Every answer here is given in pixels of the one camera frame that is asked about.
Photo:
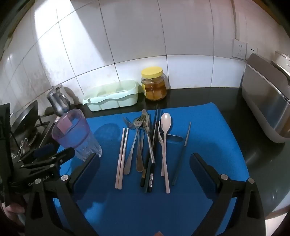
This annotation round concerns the purple plastic cup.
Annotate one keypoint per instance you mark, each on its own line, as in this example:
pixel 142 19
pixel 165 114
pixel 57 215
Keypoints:
pixel 74 136

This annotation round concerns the silver kitchen appliance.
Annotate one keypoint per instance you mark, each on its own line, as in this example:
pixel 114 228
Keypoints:
pixel 262 102

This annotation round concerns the pale pink plastic spoon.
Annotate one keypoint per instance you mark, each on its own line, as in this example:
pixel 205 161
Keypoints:
pixel 165 120

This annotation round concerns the plain teal chopstick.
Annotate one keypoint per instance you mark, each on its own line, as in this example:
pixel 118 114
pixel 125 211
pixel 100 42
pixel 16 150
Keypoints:
pixel 179 163

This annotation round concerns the black chopstick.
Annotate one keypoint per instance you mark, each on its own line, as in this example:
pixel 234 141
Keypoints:
pixel 151 181

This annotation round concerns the yellow-lidded glass jar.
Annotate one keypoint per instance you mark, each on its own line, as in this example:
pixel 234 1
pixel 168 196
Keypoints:
pixel 154 90

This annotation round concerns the steel fork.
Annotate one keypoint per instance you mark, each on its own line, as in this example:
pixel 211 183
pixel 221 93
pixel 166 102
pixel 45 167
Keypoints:
pixel 132 149

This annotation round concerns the stainless steel kettle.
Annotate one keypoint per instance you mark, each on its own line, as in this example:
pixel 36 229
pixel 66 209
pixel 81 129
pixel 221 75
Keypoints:
pixel 57 102

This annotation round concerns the blue mat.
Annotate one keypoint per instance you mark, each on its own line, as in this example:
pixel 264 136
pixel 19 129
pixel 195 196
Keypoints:
pixel 136 211

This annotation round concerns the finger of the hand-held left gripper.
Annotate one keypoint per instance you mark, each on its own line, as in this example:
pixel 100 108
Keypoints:
pixel 44 151
pixel 63 155

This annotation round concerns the white kitchen appliance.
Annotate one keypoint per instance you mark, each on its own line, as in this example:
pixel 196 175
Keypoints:
pixel 282 60

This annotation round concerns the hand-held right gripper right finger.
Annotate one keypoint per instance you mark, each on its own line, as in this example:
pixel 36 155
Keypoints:
pixel 202 174

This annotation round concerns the steel knife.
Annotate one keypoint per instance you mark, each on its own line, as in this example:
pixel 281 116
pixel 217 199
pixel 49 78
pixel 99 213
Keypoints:
pixel 150 149

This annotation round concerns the black gas stove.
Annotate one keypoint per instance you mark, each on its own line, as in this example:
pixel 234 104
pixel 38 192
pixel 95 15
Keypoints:
pixel 43 129

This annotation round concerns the white wall socket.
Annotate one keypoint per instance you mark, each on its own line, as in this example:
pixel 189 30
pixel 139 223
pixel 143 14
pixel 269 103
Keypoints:
pixel 239 48
pixel 252 51

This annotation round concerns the black wok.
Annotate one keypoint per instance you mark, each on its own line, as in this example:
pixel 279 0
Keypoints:
pixel 25 115

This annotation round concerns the metal spring clip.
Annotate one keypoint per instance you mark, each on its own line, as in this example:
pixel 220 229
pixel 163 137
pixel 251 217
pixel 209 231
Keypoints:
pixel 23 145

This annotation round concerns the person's left hand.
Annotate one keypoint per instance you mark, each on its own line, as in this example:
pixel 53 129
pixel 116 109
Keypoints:
pixel 12 208

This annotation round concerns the mint green compartment box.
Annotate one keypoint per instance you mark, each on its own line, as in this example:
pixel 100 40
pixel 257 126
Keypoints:
pixel 108 102

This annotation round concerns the beige chopstick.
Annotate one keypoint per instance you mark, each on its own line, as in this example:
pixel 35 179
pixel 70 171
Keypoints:
pixel 123 158
pixel 120 158

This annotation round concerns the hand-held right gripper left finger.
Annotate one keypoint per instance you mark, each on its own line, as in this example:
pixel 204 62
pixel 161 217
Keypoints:
pixel 87 174

